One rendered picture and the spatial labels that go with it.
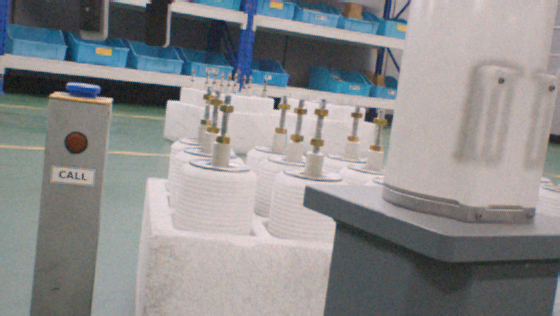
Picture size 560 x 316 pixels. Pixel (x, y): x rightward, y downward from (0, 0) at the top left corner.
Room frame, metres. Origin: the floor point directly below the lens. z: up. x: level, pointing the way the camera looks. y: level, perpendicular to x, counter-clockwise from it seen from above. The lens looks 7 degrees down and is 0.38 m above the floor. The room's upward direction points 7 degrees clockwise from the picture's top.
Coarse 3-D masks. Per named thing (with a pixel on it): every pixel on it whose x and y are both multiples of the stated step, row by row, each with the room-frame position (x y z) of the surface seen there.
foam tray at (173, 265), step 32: (160, 192) 1.07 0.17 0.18; (160, 224) 0.86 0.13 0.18; (256, 224) 0.93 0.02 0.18; (160, 256) 0.81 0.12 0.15; (192, 256) 0.82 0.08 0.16; (224, 256) 0.83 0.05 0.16; (256, 256) 0.83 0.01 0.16; (288, 256) 0.84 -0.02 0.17; (320, 256) 0.85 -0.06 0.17; (160, 288) 0.81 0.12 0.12; (192, 288) 0.82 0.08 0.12; (224, 288) 0.83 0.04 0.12; (256, 288) 0.84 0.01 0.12; (288, 288) 0.84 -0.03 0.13; (320, 288) 0.85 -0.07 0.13
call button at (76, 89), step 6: (66, 84) 0.90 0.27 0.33; (72, 84) 0.89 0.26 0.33; (78, 84) 0.89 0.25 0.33; (84, 84) 0.90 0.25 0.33; (90, 84) 0.92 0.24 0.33; (72, 90) 0.89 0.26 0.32; (78, 90) 0.89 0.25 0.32; (84, 90) 0.89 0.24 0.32; (90, 90) 0.89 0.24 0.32; (96, 90) 0.90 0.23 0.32; (78, 96) 0.89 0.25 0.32; (84, 96) 0.89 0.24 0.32; (90, 96) 0.90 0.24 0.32
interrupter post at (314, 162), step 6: (312, 156) 0.91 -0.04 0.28; (318, 156) 0.91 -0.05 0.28; (306, 162) 0.92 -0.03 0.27; (312, 162) 0.91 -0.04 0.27; (318, 162) 0.91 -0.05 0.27; (306, 168) 0.92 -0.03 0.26; (312, 168) 0.91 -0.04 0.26; (318, 168) 0.92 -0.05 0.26; (306, 174) 0.92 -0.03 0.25; (312, 174) 0.91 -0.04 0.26; (318, 174) 0.92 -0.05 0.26
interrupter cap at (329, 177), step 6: (288, 168) 0.94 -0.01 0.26; (294, 168) 0.95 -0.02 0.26; (300, 168) 0.96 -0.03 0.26; (288, 174) 0.90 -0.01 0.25; (294, 174) 0.90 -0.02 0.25; (300, 174) 0.90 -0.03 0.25; (324, 174) 0.94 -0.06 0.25; (330, 174) 0.94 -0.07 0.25; (336, 174) 0.94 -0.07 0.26; (312, 180) 0.89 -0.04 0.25; (318, 180) 0.89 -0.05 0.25; (324, 180) 0.89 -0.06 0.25; (330, 180) 0.89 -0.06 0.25; (336, 180) 0.90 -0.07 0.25; (342, 180) 0.92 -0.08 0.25
